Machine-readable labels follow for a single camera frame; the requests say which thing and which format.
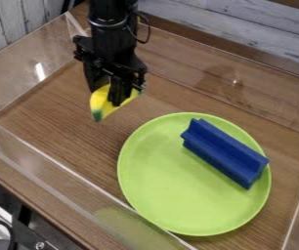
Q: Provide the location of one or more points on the black metal bracket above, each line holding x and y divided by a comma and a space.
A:
41, 238

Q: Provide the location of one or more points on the blue foam block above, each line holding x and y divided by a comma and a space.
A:
231, 157

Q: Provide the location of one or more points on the green round plate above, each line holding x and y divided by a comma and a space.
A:
176, 191

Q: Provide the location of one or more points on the yellow toy banana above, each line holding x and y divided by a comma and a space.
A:
101, 106

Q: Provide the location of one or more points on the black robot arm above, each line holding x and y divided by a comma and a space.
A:
115, 17

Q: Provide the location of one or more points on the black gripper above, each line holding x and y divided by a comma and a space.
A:
108, 56

